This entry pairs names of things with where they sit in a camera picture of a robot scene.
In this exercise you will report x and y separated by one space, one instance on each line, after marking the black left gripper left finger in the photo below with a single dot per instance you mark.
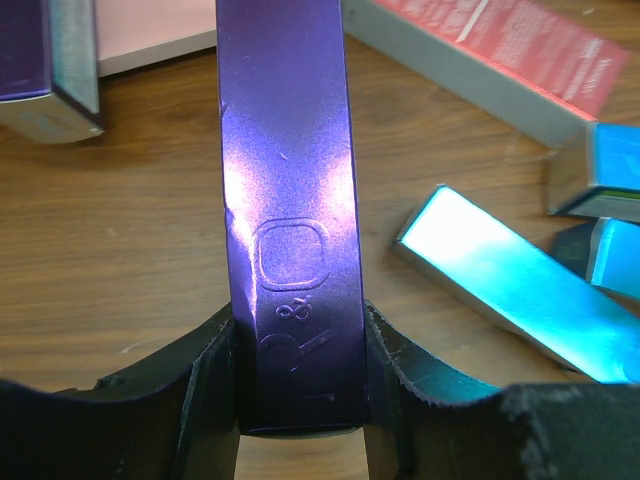
169 415

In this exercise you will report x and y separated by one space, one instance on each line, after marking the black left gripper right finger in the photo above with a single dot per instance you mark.
431 421

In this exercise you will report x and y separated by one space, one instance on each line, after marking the silver purple toothpaste box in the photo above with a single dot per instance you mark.
49 70

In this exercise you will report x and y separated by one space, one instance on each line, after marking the red toothpaste box near shelf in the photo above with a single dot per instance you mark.
541 73

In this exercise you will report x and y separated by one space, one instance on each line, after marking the pink three-tier shelf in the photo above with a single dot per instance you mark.
138 33

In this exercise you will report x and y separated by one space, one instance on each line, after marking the blue toothpaste box front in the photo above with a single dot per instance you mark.
508 280

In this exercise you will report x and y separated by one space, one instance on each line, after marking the blue toothpaste box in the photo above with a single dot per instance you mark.
508 280
604 252
596 174

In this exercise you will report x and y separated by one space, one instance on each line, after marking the blue toothpaste box middle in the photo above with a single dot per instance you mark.
604 252

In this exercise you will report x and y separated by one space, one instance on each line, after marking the blue toothpaste box rear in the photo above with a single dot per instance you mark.
596 174

